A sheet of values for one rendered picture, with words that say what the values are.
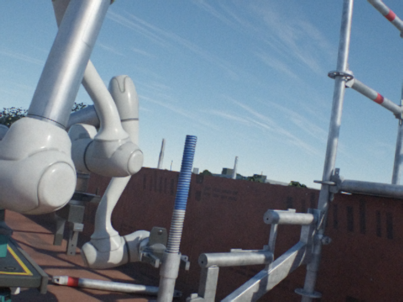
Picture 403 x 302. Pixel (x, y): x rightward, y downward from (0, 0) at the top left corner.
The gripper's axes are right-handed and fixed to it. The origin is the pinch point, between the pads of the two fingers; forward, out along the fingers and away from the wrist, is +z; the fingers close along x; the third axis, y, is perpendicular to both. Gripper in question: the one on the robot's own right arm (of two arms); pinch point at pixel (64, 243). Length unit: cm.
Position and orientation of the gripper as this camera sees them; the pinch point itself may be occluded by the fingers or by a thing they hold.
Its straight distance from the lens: 137.9
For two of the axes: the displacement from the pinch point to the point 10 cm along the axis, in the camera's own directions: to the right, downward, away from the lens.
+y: -8.0, -1.7, -5.8
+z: -1.6, 9.8, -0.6
